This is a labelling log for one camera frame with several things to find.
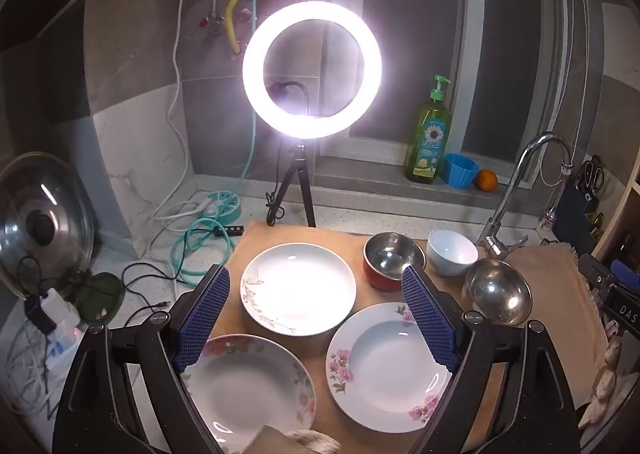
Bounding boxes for white plate with pink blossoms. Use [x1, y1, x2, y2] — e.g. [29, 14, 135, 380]
[326, 303, 453, 435]

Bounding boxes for blue fluted cup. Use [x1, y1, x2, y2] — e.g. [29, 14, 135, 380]
[442, 153, 481, 191]

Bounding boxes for glass pot lid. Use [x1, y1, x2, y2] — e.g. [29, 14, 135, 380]
[0, 151, 96, 302]

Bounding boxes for red steel-lined bowl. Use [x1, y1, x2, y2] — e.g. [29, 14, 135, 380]
[362, 232, 427, 292]

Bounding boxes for ring light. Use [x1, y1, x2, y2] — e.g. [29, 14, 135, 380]
[241, 1, 383, 141]

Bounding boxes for white plate with pink roses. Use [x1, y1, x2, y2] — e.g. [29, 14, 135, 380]
[182, 334, 317, 454]

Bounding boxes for dark knife block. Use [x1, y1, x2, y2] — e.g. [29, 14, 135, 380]
[555, 179, 603, 242]

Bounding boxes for black charging cable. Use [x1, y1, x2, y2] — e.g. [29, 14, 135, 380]
[120, 261, 181, 329]

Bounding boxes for white plate with vine print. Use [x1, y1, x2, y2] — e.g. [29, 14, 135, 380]
[241, 243, 357, 337]

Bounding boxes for white ceramic bowl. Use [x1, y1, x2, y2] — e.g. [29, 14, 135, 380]
[426, 229, 479, 277]

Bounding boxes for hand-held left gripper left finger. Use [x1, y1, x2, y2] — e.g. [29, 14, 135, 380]
[52, 264, 233, 454]

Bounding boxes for metal hose sprayer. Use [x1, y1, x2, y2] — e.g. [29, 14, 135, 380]
[537, 48, 591, 231]

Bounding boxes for green dish soap bottle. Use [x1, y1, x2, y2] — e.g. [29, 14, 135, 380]
[404, 74, 453, 183]

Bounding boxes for wooden shelf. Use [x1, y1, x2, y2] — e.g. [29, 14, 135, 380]
[590, 179, 640, 267]

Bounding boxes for plain stainless steel bowl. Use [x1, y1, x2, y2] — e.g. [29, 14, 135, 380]
[462, 258, 532, 327]

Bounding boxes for chrome faucet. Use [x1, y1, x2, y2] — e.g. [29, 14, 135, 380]
[477, 133, 573, 259]

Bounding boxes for scissors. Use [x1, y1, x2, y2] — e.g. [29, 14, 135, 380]
[580, 156, 606, 195]

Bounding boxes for green leaf-shaped dish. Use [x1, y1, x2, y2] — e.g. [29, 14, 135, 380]
[75, 271, 126, 327]

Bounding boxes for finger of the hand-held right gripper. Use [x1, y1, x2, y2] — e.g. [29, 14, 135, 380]
[579, 253, 640, 292]

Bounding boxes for teal round power strip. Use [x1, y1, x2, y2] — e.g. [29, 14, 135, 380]
[200, 190, 243, 225]

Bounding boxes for thin white cable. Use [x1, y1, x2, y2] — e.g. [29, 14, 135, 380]
[150, 0, 218, 235]

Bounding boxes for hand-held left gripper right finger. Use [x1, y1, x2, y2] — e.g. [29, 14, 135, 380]
[400, 265, 583, 454]

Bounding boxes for peach towel mat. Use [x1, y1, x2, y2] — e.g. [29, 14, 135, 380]
[210, 221, 611, 454]

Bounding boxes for teal cable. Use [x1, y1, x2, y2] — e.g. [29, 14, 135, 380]
[170, 0, 278, 287]

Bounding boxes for yellow hose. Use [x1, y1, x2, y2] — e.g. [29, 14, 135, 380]
[225, 0, 251, 54]

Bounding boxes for black tripod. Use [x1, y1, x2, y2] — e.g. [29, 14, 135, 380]
[265, 139, 318, 229]

